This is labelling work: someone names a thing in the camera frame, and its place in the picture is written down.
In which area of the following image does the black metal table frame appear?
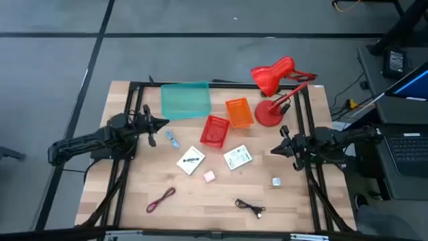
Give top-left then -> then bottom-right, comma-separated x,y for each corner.
76,76 -> 357,235

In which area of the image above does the grey office chair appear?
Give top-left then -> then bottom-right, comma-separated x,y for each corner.
356,204 -> 422,241

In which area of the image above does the light blue cable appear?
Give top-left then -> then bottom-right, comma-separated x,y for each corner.
165,129 -> 181,150

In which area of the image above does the magenta braided cable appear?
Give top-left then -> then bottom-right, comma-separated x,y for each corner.
146,186 -> 177,214

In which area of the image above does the black stand leg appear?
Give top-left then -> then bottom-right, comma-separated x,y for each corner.
366,0 -> 428,56

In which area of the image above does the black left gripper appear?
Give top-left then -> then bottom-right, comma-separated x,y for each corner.
132,104 -> 170,147

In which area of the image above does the black power adapter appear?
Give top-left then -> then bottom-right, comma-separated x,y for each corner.
383,48 -> 407,80

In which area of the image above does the red lamp base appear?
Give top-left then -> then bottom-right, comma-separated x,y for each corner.
250,56 -> 318,128

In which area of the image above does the white card reader box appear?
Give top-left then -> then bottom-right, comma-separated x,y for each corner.
176,145 -> 206,176

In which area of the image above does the white box with fine print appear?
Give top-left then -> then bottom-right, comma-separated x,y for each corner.
223,144 -> 253,171

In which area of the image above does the orange slotted plastic basket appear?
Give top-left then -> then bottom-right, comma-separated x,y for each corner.
225,97 -> 255,129

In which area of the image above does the black laptop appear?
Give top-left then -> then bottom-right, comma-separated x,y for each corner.
376,123 -> 428,202

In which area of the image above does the yellow floor cable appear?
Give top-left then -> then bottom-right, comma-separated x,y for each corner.
333,0 -> 362,13

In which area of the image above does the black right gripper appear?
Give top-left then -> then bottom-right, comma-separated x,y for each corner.
270,125 -> 314,171

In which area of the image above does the teal translucent plastic bin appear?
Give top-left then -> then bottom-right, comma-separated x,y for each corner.
160,80 -> 213,121

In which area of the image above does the grey chair leg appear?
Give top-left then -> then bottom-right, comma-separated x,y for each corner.
0,145 -> 27,162

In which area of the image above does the red slotted plastic basket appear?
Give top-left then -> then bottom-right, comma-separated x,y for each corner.
199,114 -> 231,149

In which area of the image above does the dark grey side desk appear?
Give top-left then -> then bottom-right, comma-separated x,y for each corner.
356,45 -> 428,202

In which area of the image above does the black coiled usb cable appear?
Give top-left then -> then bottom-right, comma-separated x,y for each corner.
234,198 -> 267,220

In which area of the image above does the monitor with blue screen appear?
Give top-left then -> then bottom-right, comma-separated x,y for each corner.
384,62 -> 428,101

